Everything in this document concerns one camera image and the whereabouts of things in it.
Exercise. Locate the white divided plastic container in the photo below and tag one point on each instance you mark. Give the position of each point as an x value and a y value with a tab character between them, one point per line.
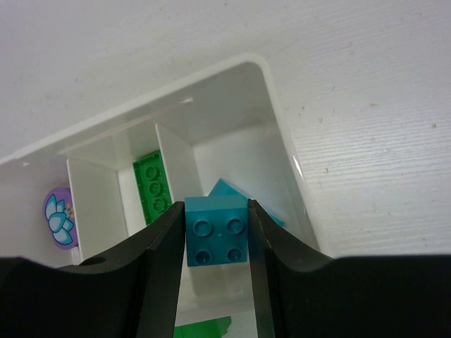
222	123

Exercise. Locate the small green lego brick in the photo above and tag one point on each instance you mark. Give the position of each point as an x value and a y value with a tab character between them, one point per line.
152	186

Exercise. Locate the purple curved lego brick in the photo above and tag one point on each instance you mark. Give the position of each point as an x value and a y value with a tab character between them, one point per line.
59	213

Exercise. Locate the small teal lego brick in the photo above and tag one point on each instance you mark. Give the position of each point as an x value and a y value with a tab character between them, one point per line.
216	230

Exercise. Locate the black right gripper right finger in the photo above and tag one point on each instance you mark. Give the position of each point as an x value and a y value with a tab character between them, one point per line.
301	292

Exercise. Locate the green lego brick left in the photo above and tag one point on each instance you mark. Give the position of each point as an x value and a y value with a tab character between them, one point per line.
215	328

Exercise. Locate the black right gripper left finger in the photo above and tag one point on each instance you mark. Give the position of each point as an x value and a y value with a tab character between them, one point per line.
129	290

